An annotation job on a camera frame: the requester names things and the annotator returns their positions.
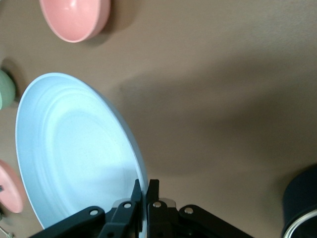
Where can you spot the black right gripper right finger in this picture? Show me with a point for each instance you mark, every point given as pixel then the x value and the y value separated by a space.
pixel 158 218

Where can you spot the pink bowl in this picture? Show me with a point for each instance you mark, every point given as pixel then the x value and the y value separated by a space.
pixel 74 22

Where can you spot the pink plate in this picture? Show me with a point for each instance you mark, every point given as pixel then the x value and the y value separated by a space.
pixel 11 188

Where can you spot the light green bowl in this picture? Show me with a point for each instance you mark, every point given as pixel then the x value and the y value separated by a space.
pixel 6 89

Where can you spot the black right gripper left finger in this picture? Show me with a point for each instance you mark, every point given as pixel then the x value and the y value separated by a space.
pixel 123 218

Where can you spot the light blue plate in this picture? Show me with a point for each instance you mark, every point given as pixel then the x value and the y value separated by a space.
pixel 74 148

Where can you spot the dark navy round container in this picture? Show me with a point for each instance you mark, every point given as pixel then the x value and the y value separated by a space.
pixel 302 193

